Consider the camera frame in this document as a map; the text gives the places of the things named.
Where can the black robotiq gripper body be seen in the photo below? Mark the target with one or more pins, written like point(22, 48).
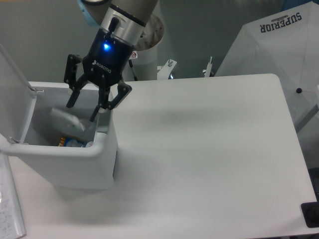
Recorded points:
point(107, 57)

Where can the white plastic wrapper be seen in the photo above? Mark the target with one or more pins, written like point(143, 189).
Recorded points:
point(65, 121)

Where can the clear plastic water bottle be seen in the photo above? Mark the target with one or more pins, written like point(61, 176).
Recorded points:
point(82, 134)

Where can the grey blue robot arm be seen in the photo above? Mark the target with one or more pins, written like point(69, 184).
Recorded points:
point(121, 24)

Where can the white grey trash can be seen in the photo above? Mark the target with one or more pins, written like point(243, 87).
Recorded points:
point(26, 131)

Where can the yellow blue snack package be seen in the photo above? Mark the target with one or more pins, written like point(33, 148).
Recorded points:
point(62, 142)

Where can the white notebook with writing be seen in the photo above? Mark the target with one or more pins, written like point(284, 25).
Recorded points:
point(11, 219)

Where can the black device at edge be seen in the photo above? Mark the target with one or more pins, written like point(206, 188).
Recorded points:
point(310, 212)

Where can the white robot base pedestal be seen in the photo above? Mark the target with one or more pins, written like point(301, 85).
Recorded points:
point(144, 60)

